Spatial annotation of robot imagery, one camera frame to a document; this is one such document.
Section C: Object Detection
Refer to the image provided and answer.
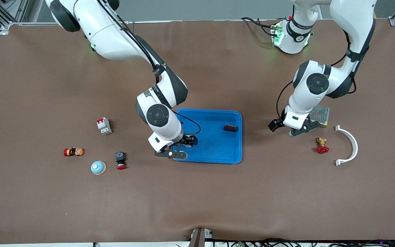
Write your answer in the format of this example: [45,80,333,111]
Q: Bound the metal mesh power supply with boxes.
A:
[309,105,331,128]

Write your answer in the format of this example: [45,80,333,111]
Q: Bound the white curved plastic bracket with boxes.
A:
[335,125,359,166]

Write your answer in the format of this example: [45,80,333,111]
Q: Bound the blue plastic tray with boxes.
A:
[172,108,243,164]

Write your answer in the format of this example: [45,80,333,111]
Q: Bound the white red circuit breaker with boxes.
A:
[96,117,112,136]

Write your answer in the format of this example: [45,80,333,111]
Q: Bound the light blue desk bell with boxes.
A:
[91,161,107,175]

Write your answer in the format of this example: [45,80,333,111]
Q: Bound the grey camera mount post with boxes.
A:
[188,227,214,247]

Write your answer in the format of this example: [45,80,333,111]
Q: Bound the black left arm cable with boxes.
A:
[276,31,357,119]

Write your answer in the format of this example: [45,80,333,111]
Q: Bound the red emergency stop button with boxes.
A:
[115,152,127,170]

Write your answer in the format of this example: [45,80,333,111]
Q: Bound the aluminium frame with struts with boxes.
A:
[0,0,30,31]

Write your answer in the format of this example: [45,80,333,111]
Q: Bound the brass valve red handwheel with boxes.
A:
[315,137,330,154]

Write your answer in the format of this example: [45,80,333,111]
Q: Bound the black left base cables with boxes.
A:
[241,16,289,37]

